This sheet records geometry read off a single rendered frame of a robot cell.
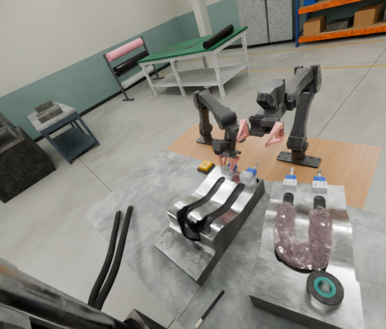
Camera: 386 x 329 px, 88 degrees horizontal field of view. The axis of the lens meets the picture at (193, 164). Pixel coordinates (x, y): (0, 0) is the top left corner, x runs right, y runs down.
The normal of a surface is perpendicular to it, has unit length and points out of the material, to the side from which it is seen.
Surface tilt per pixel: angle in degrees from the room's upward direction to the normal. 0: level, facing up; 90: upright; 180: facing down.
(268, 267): 0
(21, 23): 90
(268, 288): 0
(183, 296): 0
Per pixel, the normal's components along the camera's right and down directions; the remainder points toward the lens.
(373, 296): -0.31, -0.74
